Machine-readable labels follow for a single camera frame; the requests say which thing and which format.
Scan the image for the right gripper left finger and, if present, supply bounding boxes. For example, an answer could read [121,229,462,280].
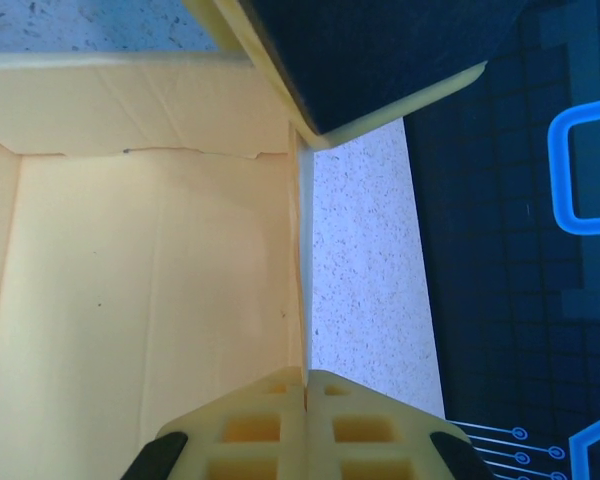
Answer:
[124,367,307,480]

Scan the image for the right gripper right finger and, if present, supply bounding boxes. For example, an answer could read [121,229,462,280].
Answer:
[304,369,496,480]

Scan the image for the yellow paper box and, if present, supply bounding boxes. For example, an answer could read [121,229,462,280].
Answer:
[0,49,314,480]

